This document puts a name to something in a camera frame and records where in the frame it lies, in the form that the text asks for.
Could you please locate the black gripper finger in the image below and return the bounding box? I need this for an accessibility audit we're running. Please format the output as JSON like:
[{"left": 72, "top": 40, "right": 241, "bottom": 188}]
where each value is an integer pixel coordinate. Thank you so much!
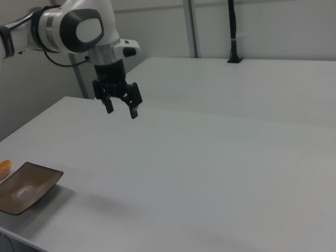
[
  {"left": 92, "top": 79, "right": 114, "bottom": 114},
  {"left": 122, "top": 82, "right": 144, "bottom": 120}
]

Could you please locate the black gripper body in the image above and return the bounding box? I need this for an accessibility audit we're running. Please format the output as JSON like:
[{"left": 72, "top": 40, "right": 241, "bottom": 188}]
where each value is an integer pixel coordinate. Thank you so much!
[{"left": 93, "top": 59, "right": 128, "bottom": 98}]

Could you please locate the orange sugared bread piece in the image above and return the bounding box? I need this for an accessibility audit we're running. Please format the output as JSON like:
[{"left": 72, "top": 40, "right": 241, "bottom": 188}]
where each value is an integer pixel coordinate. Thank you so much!
[{"left": 0, "top": 160, "right": 13, "bottom": 180}]

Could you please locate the brown square ceramic plate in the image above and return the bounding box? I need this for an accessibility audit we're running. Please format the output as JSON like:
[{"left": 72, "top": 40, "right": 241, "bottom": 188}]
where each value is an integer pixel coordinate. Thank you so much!
[{"left": 0, "top": 161, "right": 64, "bottom": 216}]

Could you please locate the grey metal partition post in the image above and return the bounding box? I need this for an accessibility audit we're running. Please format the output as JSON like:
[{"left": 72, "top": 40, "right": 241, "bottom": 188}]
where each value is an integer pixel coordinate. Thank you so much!
[
  {"left": 183, "top": 0, "right": 199, "bottom": 58},
  {"left": 68, "top": 53, "right": 89, "bottom": 99}
]

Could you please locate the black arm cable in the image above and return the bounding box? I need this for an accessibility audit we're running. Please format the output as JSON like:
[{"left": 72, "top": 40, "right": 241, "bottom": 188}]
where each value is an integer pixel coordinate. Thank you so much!
[{"left": 43, "top": 49, "right": 92, "bottom": 68}]

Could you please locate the black camera pole with base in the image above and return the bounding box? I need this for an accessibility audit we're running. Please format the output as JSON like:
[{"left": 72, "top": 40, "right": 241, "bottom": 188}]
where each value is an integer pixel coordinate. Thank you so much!
[{"left": 227, "top": 0, "right": 244, "bottom": 64}]

